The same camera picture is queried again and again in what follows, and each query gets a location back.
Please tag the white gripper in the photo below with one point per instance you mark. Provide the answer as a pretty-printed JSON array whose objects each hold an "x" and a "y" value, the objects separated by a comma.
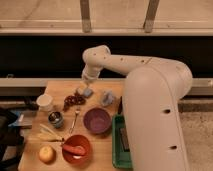
[{"x": 88, "y": 76}]

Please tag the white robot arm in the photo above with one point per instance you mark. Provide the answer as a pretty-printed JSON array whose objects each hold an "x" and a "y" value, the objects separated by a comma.
[{"x": 152, "y": 89}]

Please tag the purple bowl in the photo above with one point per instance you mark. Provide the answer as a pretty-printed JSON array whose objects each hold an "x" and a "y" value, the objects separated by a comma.
[{"x": 97, "y": 120}]

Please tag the red bowl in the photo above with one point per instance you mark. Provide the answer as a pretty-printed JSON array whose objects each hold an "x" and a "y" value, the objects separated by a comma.
[{"x": 77, "y": 140}]

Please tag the bunch of red grapes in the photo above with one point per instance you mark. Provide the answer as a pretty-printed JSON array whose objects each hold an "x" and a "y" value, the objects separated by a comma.
[{"x": 73, "y": 100}]

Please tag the metal fork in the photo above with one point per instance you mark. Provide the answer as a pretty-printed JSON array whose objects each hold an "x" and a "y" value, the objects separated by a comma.
[{"x": 77, "y": 112}]

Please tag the crumpled light blue cloth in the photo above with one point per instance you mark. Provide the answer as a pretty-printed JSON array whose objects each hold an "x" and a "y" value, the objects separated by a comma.
[{"x": 107, "y": 98}]

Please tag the small metal can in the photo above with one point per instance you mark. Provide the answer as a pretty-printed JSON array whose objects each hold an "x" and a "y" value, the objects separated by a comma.
[{"x": 55, "y": 119}]

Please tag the white cup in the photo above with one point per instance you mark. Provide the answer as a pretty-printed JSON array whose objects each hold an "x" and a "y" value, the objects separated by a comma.
[{"x": 45, "y": 102}]

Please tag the dark brown rectangular block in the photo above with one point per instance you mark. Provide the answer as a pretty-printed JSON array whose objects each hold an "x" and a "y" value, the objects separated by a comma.
[{"x": 124, "y": 139}]

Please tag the orange carrot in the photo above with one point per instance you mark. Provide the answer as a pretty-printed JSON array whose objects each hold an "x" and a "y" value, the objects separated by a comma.
[{"x": 77, "y": 150}]

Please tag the yellow apple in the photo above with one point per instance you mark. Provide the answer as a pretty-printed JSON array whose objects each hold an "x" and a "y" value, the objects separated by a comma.
[{"x": 46, "y": 154}]

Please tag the green plastic tray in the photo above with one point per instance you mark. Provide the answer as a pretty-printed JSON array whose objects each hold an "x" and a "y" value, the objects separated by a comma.
[{"x": 121, "y": 159}]

